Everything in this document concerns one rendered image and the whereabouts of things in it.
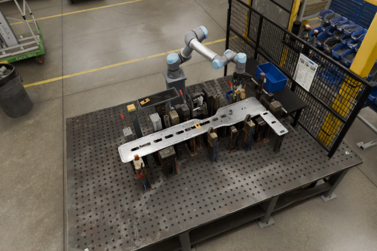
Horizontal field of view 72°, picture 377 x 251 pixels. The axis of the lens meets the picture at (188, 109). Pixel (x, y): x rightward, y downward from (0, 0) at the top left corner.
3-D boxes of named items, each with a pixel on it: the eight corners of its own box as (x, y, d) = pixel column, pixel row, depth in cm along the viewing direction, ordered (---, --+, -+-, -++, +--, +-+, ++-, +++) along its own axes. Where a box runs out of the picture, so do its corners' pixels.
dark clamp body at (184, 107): (184, 139, 258) (182, 113, 231) (179, 130, 266) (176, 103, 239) (194, 136, 260) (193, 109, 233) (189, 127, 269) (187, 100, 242)
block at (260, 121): (255, 146, 247) (259, 126, 228) (248, 138, 255) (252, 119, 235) (263, 142, 250) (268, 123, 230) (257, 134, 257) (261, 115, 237)
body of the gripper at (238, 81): (230, 82, 216) (231, 70, 207) (239, 79, 218) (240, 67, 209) (235, 87, 211) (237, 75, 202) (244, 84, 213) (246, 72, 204)
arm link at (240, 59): (240, 50, 199) (249, 55, 194) (239, 62, 207) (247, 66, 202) (233, 54, 196) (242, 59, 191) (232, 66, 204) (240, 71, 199)
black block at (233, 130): (230, 154, 242) (233, 134, 221) (225, 146, 249) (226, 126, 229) (238, 151, 244) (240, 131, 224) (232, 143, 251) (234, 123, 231)
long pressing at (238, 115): (123, 166, 204) (123, 165, 203) (116, 146, 219) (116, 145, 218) (267, 111, 240) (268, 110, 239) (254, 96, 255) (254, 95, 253)
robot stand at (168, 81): (166, 99, 301) (162, 71, 273) (183, 94, 305) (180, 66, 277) (171, 111, 287) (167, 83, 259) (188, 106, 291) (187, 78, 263)
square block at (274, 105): (269, 133, 257) (275, 107, 232) (263, 128, 263) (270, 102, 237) (275, 130, 260) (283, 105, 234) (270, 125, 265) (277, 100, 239)
